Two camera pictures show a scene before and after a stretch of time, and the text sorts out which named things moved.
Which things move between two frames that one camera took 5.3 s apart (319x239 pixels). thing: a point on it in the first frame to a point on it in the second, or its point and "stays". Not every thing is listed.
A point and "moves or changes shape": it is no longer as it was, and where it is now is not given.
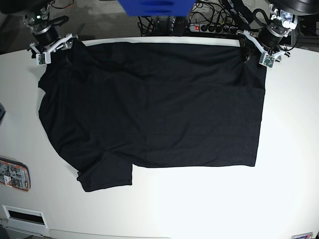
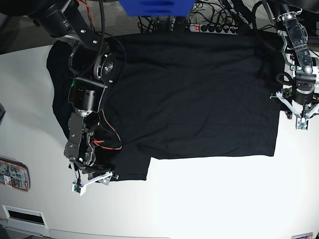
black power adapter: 179,25 stays
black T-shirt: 110,106 moves or changes shape
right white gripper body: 267,58 to 301,121
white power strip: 212,28 stays
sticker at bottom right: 307,235 stays
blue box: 158,8 stays
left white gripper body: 64,43 to 80,187
